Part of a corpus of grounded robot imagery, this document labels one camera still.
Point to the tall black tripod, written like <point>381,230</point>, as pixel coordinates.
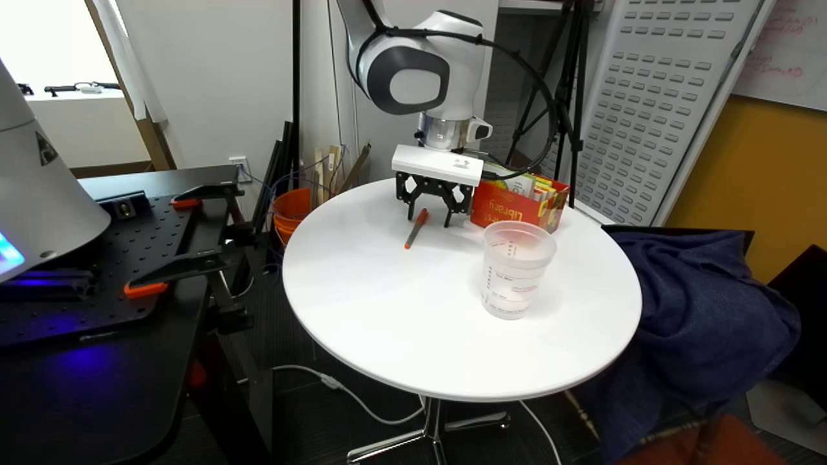
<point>569,87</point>

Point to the black box cabinet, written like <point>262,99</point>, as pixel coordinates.
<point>804,327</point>

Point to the black perforated robot table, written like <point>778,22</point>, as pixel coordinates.
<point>103,378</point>

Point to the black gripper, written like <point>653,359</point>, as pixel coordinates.
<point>432,185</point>

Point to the navy blue cloth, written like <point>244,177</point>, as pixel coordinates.
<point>698,319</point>

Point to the clear plastic cup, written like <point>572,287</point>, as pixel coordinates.
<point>518,275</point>

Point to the bundle of wooden sticks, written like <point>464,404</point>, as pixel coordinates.
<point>331,177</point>

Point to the chrome table base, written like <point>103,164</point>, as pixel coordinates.
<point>430,434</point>

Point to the white perforated panel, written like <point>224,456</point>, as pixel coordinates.
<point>655,103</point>

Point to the black vertical pole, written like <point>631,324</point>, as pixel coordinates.
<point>296,67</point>

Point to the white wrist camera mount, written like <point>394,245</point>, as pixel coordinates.
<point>435,164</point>

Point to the white wall outlet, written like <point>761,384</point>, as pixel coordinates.
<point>239,164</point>

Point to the orange marker pen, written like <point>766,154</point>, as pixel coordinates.
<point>417,233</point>

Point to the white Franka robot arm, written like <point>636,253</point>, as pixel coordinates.
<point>415,81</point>

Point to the red box of colourful items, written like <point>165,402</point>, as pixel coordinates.
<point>518,209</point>

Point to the small black display device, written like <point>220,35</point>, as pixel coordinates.
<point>124,208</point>

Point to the orange bucket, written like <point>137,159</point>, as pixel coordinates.
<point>291,216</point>

